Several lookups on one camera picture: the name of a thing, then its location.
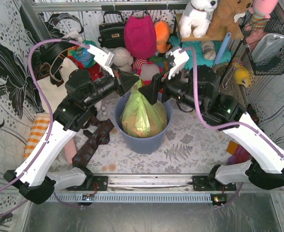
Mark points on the patterned rolled pouch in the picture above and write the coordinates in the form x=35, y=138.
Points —
x=208, y=50

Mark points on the colourful scarf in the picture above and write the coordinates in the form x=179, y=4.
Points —
x=81, y=57

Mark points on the colourful striped sock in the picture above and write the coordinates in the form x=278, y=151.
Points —
x=238, y=153

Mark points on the teal cloth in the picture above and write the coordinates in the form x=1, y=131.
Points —
x=198, y=49

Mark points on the dark patterned necktie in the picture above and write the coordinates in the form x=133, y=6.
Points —
x=101, y=136

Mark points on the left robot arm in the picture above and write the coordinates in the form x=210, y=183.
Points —
x=32, y=178

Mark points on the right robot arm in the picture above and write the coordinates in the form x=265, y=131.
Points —
x=217, y=111

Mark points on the orange plush toy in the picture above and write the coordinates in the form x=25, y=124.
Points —
x=162, y=35

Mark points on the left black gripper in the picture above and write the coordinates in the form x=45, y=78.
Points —
x=119, y=82

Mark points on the blue trash bin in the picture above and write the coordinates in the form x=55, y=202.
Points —
x=141, y=145

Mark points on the red garment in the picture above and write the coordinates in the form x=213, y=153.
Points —
x=95, y=72

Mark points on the white plush dog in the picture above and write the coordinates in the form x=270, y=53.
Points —
x=196, y=18

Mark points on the black hat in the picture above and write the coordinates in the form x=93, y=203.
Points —
x=49, y=54

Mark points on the black leather handbag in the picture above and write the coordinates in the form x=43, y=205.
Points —
x=112, y=34

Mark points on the black wire basket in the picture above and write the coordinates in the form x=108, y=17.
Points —
x=271, y=66

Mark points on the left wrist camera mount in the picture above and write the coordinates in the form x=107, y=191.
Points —
x=104, y=57

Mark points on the metal base rail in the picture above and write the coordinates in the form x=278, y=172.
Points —
x=145, y=188

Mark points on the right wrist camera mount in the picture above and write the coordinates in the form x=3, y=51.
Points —
x=176, y=58

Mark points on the brown teddy bear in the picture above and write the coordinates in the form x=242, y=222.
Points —
x=227, y=15

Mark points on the yellow plush toy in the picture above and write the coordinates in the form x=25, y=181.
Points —
x=241, y=74

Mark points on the pink white striped plush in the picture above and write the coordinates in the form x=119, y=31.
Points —
x=146, y=70

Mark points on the crumpled brown paper trash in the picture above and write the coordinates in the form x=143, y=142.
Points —
x=145, y=122

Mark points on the pink fuzzy sock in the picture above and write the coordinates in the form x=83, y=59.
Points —
x=70, y=150

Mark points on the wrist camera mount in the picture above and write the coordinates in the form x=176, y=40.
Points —
x=176, y=58
x=104, y=57

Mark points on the pink plush toy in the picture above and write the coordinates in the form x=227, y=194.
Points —
x=260, y=13

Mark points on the wooden metal shelf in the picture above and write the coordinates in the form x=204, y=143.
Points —
x=219, y=36

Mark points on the orange white checkered towel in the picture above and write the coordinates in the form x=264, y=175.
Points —
x=38, y=129

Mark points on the silver pouch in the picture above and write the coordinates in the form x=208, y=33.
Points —
x=268, y=47

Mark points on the green plastic trash bag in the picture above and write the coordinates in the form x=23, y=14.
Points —
x=137, y=100

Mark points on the cream canvas tote bag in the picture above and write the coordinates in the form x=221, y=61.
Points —
x=54, y=94

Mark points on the white fluffy plush toy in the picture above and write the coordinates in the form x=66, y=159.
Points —
x=122, y=59

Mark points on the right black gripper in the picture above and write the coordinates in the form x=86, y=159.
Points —
x=163, y=85

